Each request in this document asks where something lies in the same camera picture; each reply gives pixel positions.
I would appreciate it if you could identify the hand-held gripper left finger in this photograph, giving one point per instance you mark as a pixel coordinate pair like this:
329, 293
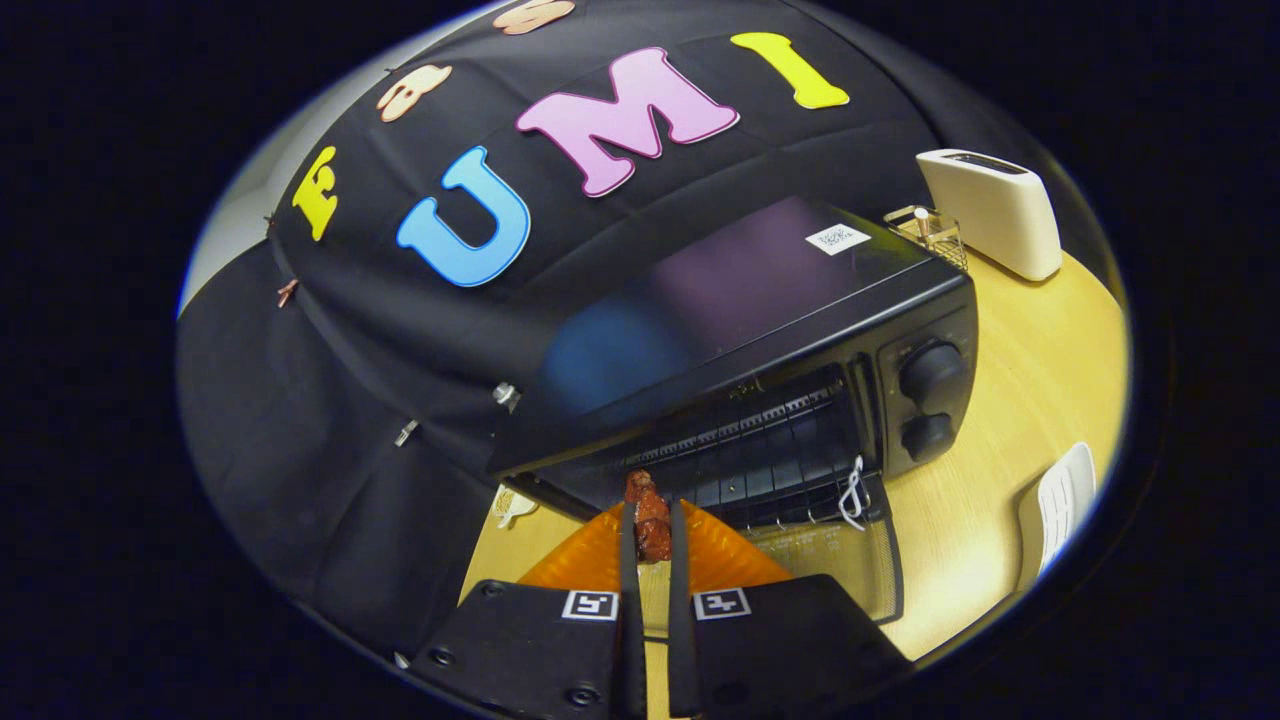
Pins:
632, 620

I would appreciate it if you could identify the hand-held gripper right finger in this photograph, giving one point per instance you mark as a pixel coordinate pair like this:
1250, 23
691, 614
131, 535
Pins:
680, 620

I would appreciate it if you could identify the reddish brown bacon strip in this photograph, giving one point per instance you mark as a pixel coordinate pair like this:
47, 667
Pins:
652, 520

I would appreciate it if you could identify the black toaster oven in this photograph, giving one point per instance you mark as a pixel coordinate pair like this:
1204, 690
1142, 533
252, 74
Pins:
760, 290

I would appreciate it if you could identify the white bread toaster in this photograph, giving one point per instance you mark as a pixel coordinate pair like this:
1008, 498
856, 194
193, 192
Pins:
1000, 215

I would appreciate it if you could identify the divided cream condiment dish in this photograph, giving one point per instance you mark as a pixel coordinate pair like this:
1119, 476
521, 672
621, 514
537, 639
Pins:
512, 508

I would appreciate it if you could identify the silver metal clip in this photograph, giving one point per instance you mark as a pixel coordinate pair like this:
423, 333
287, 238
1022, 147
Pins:
407, 433

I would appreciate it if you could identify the black backdrop cloth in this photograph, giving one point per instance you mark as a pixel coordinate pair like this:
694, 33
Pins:
330, 450

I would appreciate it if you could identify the small white dish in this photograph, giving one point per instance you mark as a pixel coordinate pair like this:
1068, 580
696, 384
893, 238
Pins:
1060, 505

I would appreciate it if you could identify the copper coloured clip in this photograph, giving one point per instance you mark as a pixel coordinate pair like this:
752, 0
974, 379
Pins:
288, 293

